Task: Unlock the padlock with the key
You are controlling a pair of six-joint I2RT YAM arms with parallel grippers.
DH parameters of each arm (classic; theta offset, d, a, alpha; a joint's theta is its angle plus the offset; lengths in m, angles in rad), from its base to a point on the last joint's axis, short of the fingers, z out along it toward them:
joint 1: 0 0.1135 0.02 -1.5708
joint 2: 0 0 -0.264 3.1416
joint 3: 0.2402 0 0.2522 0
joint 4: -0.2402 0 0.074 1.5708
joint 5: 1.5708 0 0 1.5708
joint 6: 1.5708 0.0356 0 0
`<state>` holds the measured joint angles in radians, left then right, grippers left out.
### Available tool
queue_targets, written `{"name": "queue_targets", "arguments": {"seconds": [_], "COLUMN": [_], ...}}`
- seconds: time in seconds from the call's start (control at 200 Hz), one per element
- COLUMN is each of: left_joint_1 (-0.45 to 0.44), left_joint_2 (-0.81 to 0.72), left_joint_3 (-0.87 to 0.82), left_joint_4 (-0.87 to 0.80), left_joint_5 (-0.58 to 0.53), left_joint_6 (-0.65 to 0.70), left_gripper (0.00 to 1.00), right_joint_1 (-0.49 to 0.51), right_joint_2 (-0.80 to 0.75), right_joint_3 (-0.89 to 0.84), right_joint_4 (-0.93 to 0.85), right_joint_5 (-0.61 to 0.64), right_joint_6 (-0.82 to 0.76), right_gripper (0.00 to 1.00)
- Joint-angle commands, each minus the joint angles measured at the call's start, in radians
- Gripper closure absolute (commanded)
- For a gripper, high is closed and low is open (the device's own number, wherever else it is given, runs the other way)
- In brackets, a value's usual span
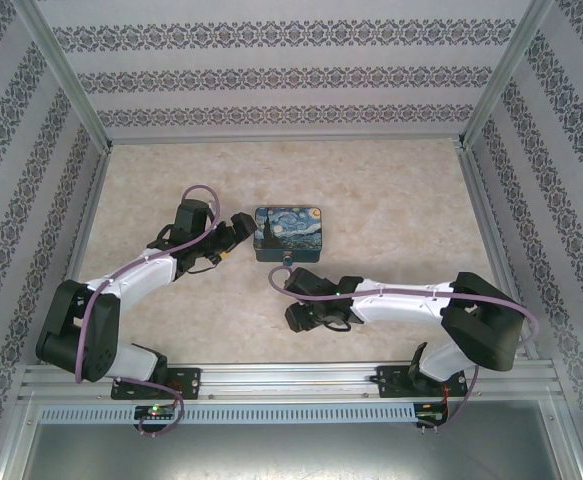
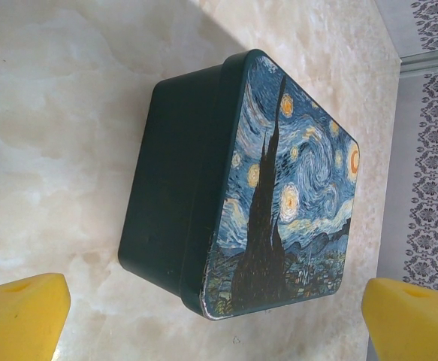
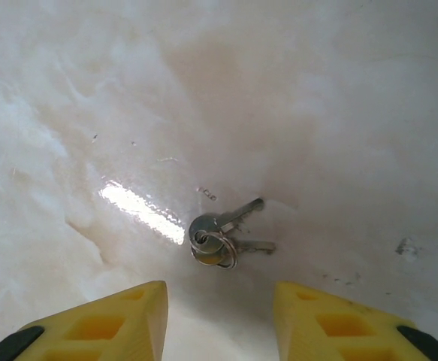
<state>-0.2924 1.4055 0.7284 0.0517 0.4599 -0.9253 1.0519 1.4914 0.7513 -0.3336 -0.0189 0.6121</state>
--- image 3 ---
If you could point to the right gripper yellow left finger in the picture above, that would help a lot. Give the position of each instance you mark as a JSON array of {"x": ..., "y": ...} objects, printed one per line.
[{"x": 102, "y": 331}]

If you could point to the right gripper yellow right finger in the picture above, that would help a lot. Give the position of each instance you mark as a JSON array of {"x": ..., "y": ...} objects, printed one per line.
[{"x": 339, "y": 327}]

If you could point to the silver key with brass-tinted head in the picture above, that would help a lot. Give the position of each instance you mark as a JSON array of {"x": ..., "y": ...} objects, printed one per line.
[{"x": 256, "y": 246}]

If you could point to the silver key with round head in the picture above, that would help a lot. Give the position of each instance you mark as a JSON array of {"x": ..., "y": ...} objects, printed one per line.
[{"x": 205, "y": 222}]

